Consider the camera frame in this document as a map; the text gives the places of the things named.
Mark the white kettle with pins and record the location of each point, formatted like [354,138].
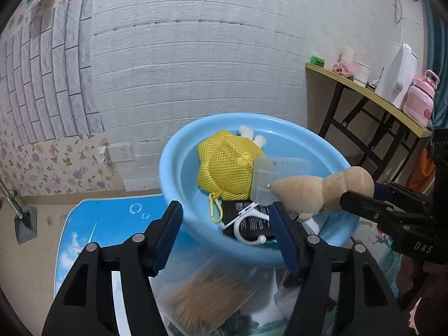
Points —
[397,73]

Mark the yellow mesh bag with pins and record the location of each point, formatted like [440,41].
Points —
[224,168]

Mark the white cup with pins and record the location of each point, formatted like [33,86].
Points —
[362,73]

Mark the beige plush toy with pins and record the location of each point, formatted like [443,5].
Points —
[350,185]

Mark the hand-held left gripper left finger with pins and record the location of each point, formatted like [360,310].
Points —
[168,238]

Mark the green small box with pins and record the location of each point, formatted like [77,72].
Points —
[317,61]

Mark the light blue plastic basin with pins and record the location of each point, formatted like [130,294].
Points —
[182,182]

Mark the clear packet with white contents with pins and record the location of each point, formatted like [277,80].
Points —
[283,301]

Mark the pink water bottle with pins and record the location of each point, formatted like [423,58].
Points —
[420,101]

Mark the grey dustpan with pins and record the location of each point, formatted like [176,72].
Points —
[25,225]

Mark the clear box of toothpicks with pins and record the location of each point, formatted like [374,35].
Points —
[210,294]

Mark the wooden side table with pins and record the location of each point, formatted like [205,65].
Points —
[367,94]

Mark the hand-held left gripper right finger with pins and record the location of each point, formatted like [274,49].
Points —
[285,241]

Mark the orange cloth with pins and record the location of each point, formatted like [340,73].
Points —
[421,171]

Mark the black bottle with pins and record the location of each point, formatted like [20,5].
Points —
[253,228]

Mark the white plastic hook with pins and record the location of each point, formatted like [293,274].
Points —
[249,211]

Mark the white plush toy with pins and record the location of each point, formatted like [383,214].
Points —
[250,134]

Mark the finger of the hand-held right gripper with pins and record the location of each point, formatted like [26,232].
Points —
[395,192]
[367,206]

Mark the white wall socket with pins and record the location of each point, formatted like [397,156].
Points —
[120,152]

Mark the small glass with spoon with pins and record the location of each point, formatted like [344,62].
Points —
[372,83]

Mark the teal curtain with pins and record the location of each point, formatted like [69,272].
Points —
[435,59]

